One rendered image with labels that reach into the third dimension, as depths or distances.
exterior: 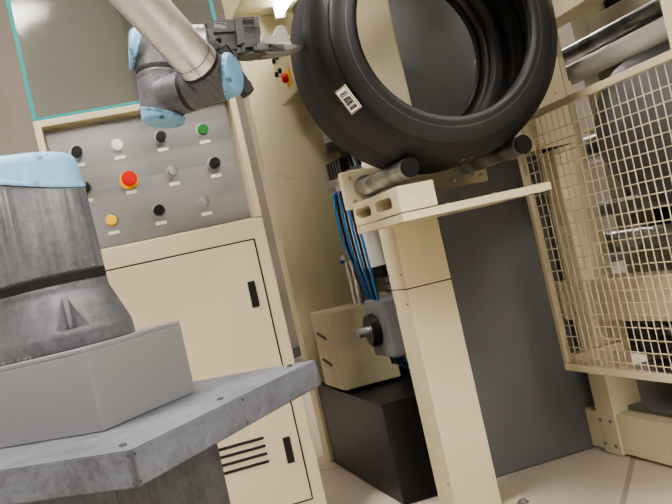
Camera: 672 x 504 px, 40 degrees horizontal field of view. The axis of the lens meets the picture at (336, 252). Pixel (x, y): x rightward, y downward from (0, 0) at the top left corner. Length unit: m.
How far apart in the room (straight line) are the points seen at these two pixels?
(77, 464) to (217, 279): 1.59
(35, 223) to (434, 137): 1.04
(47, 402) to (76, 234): 0.22
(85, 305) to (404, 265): 1.30
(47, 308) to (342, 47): 1.01
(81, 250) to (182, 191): 1.38
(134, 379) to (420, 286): 1.30
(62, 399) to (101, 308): 0.13
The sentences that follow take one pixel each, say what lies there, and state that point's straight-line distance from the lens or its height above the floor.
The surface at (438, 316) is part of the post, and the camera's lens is 2.45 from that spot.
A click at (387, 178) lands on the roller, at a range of 2.15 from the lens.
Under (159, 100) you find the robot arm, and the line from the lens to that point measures 1.98.
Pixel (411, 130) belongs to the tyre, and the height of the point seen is 0.97.
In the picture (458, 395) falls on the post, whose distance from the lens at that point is 2.48.
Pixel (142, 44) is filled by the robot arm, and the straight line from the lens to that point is 2.03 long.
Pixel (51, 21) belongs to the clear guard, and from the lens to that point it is 2.70.
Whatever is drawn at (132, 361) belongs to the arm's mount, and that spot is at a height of 0.67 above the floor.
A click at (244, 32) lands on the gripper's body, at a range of 2.09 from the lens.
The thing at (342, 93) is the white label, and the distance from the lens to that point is 2.02.
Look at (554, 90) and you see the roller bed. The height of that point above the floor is 1.05.
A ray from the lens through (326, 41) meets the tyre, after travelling 2.04.
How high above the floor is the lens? 0.75
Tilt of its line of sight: level
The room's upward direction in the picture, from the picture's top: 13 degrees counter-clockwise
